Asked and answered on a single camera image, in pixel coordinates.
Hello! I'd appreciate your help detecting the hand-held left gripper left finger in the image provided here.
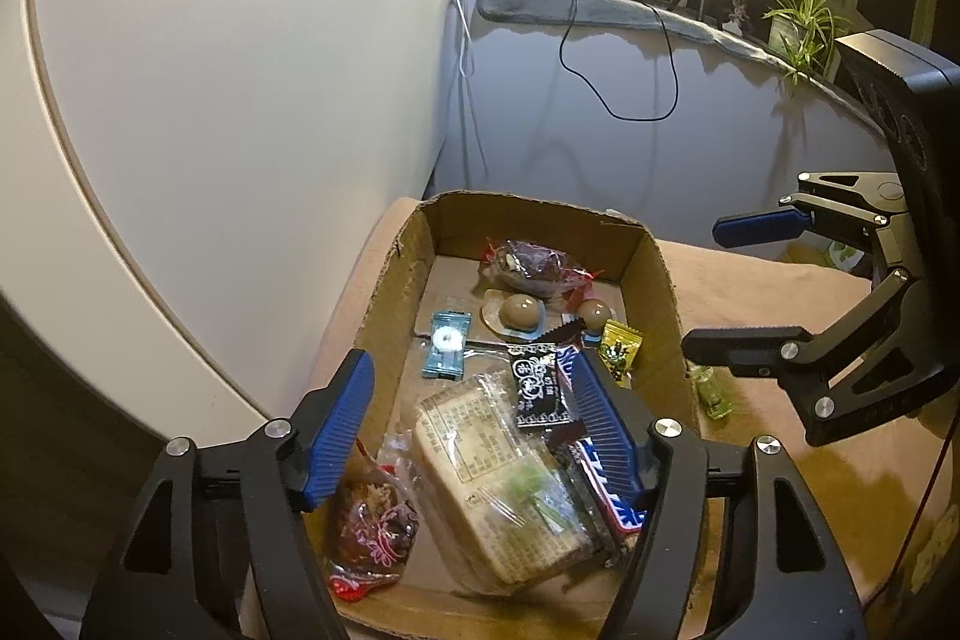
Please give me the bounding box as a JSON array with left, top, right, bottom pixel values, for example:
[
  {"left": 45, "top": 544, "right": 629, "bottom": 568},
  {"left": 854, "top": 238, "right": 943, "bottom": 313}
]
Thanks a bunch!
[{"left": 79, "top": 347, "right": 376, "bottom": 640}]

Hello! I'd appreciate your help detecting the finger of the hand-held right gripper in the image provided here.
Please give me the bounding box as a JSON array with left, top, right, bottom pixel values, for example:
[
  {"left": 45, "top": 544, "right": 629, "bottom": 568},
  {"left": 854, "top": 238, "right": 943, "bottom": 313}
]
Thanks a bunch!
[
  {"left": 712, "top": 170, "right": 912, "bottom": 281},
  {"left": 681, "top": 271, "right": 912, "bottom": 386}
]

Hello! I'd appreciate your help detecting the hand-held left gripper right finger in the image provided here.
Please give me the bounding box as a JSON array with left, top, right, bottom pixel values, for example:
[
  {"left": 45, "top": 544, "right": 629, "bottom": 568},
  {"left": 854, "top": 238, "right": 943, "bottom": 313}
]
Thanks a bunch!
[{"left": 574, "top": 347, "right": 871, "bottom": 640}]

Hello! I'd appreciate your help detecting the brown chocolate bar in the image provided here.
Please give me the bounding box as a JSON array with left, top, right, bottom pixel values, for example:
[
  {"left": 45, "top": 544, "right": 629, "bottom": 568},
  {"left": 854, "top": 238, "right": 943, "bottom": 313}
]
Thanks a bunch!
[{"left": 544, "top": 319, "right": 647, "bottom": 540}]

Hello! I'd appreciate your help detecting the black candy packet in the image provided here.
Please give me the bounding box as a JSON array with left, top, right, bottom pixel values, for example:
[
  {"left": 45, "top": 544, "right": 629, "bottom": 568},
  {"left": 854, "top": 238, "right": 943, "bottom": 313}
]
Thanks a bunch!
[{"left": 506, "top": 344, "right": 578, "bottom": 431}]

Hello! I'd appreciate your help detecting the cardboard box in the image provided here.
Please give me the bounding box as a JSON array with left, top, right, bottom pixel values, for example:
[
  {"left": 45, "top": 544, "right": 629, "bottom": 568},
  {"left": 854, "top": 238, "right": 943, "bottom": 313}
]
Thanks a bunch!
[{"left": 236, "top": 190, "right": 710, "bottom": 640}]

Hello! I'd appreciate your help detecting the green candy packet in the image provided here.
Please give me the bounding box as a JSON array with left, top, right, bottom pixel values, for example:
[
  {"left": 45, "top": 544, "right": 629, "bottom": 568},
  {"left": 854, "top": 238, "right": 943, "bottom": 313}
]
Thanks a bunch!
[{"left": 686, "top": 364, "right": 732, "bottom": 420}]

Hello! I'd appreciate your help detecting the yellow candy packet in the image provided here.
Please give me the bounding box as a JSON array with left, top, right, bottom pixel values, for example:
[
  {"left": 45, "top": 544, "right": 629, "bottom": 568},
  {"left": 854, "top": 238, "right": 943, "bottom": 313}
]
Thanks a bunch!
[{"left": 596, "top": 321, "right": 646, "bottom": 390}]

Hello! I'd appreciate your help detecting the green patterned packet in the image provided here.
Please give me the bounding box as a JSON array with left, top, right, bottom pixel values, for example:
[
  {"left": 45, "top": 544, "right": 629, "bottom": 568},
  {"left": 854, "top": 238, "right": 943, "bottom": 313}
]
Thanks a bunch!
[{"left": 787, "top": 239, "right": 871, "bottom": 270}]

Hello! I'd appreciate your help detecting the red floral snack packet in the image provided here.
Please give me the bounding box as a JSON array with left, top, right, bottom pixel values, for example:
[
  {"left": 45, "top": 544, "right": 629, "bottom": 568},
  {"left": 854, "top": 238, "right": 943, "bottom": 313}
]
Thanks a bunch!
[{"left": 322, "top": 437, "right": 425, "bottom": 603}]

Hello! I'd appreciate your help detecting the braised egg packet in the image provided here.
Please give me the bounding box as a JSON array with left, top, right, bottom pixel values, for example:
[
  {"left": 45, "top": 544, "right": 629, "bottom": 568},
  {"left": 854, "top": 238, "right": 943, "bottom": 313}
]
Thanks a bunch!
[
  {"left": 480, "top": 287, "right": 548, "bottom": 341},
  {"left": 559, "top": 299, "right": 616, "bottom": 341}
]

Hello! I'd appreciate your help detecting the blue candy packet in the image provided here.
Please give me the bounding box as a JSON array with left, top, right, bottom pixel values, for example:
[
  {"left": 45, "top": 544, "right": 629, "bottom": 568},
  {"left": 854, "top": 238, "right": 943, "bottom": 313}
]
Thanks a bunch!
[{"left": 412, "top": 310, "right": 473, "bottom": 382}]

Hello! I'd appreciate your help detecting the clear wrapped pastry package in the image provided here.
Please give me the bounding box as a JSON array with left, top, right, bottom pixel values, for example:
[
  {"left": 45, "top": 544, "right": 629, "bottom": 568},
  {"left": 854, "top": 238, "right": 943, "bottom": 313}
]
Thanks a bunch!
[{"left": 382, "top": 370, "right": 623, "bottom": 592}]

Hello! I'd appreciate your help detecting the red wrapped dark snack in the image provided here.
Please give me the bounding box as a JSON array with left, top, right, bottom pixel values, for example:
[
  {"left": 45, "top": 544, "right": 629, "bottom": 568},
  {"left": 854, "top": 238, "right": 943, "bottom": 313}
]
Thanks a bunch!
[{"left": 480, "top": 237, "right": 605, "bottom": 304}]

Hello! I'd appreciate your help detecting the potted spider plant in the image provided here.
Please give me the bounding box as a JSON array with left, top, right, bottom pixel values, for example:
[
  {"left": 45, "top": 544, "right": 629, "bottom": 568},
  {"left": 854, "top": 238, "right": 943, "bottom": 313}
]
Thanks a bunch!
[{"left": 757, "top": 0, "right": 856, "bottom": 86}]

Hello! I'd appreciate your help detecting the grey windowsill cloth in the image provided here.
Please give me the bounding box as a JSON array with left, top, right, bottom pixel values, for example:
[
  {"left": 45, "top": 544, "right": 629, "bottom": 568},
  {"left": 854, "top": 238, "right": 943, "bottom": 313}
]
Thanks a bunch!
[{"left": 478, "top": 0, "right": 886, "bottom": 131}]

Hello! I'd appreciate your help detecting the black cable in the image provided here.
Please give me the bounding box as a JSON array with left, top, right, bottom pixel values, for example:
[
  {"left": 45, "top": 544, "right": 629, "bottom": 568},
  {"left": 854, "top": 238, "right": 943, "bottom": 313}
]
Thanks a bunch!
[{"left": 559, "top": 0, "right": 680, "bottom": 122}]

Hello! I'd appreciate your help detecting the thin red cable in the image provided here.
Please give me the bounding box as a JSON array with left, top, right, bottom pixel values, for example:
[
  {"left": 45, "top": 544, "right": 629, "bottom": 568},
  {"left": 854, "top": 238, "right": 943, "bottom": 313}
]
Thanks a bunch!
[{"left": 889, "top": 419, "right": 957, "bottom": 603}]

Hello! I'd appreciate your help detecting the white cable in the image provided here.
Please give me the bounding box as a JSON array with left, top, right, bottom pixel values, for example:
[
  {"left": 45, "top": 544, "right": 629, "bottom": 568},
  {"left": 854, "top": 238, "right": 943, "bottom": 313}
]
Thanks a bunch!
[{"left": 452, "top": 0, "right": 518, "bottom": 79}]

